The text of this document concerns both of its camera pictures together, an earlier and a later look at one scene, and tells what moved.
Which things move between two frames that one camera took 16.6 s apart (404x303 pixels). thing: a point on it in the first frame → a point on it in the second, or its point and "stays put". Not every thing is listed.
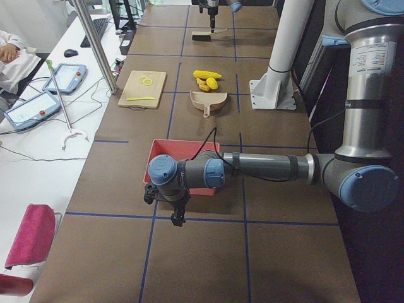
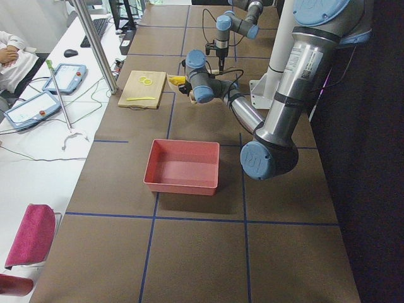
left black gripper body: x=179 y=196 → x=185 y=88
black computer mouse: x=68 y=53 stays put
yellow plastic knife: x=135 y=98 stays put
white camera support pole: x=274 y=89 stays put
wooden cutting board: x=135 y=88 stays put
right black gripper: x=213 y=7 → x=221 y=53
